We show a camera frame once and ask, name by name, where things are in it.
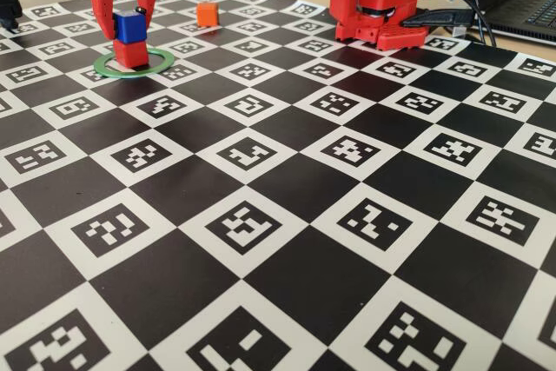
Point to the blue cube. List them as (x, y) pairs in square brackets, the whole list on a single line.
[(130, 28)]

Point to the red cube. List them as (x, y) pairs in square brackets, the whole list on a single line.
[(130, 54)]

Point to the orange cube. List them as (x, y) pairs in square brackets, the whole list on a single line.
[(207, 15)]

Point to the red robot arm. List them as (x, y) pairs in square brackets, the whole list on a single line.
[(347, 6)]

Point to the small grey adapter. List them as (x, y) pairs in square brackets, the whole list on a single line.
[(459, 31)]

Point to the checkerboard marker mat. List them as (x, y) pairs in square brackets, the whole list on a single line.
[(304, 275)]

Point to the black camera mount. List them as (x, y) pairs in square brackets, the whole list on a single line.
[(8, 1)]

